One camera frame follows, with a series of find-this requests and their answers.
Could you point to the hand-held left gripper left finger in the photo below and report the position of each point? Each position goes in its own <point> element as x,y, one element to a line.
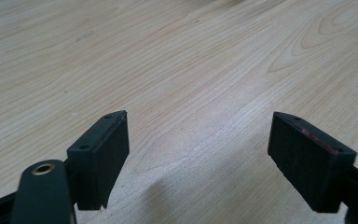
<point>98,165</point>

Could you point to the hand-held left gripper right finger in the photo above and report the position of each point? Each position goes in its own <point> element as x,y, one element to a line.
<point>310,165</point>

